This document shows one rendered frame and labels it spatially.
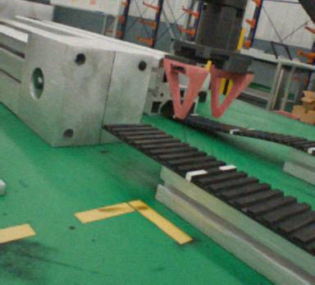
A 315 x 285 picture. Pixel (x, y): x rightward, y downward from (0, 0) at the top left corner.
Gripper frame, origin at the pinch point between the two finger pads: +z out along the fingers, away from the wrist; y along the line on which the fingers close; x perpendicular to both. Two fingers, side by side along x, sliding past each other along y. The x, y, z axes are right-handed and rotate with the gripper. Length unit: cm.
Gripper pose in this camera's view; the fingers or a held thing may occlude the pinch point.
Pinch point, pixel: (199, 112)
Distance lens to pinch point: 51.9
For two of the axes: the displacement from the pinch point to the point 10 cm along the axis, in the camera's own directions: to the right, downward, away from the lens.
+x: 6.5, 2.8, -7.1
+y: -7.4, -0.2, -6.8
